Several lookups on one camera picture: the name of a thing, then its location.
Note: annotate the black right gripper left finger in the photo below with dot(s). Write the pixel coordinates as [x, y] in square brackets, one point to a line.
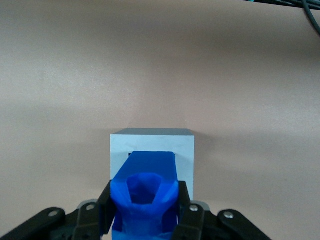
[90, 220]

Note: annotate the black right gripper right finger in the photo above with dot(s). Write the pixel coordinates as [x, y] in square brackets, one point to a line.
[197, 222]

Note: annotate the blue plastic part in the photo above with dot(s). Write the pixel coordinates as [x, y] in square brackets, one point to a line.
[147, 167]

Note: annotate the gray cube base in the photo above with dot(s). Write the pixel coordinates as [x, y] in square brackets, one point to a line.
[150, 143]

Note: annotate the brown table cover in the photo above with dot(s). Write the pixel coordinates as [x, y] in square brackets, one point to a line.
[160, 75]

